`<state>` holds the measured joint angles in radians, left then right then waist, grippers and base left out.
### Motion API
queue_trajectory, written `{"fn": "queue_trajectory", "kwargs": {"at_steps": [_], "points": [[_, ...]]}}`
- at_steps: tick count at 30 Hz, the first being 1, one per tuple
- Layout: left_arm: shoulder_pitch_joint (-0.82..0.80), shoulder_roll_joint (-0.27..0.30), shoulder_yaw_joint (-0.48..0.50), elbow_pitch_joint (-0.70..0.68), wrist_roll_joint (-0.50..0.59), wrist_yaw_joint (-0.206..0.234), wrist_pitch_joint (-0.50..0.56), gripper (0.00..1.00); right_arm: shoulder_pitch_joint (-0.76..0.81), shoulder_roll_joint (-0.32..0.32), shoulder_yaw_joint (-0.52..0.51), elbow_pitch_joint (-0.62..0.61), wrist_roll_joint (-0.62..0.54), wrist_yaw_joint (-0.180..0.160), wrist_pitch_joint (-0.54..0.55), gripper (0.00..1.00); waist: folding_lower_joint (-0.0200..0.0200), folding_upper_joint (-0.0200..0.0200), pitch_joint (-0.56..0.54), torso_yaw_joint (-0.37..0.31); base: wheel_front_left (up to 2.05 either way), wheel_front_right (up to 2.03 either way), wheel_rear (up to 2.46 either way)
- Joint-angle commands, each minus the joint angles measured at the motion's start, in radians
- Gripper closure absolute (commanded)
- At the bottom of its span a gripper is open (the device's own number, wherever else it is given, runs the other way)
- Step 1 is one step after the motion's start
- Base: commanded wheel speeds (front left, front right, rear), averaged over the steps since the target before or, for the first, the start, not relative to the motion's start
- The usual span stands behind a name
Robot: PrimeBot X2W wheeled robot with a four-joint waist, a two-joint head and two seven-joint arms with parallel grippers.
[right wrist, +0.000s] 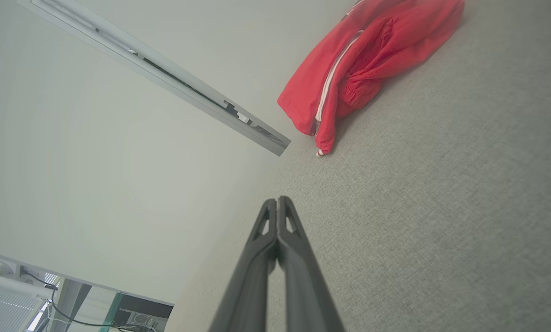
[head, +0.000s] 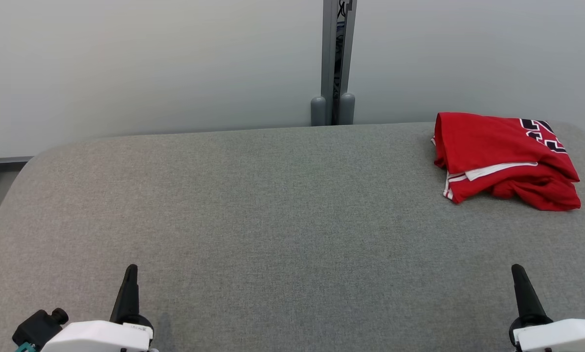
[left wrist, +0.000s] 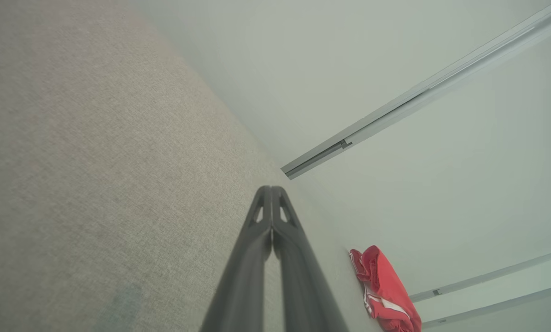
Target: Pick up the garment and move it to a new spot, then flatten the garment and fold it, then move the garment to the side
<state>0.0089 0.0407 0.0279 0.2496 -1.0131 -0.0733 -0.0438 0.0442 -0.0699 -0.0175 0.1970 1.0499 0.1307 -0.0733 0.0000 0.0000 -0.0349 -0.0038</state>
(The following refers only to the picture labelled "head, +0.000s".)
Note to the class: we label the grey baseboard strip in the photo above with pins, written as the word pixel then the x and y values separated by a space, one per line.
pixel 9 159

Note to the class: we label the red shorts with white band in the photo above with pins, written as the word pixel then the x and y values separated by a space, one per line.
pixel 542 193

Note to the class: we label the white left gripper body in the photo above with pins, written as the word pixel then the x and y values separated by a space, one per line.
pixel 97 337

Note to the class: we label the red basketball jersey white trim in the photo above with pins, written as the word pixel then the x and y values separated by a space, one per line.
pixel 488 142

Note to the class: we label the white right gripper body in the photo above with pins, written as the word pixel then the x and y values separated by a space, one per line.
pixel 561 337

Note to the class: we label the grey metal partition post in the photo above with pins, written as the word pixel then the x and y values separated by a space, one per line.
pixel 327 49

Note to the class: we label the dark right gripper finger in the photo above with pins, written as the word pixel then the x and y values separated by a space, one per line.
pixel 526 303

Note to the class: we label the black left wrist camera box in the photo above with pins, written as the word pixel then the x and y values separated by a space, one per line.
pixel 35 330

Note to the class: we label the grey cylindrical post foot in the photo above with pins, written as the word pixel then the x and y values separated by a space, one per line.
pixel 318 111
pixel 347 109

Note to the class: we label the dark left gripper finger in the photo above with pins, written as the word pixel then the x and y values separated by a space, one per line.
pixel 128 298

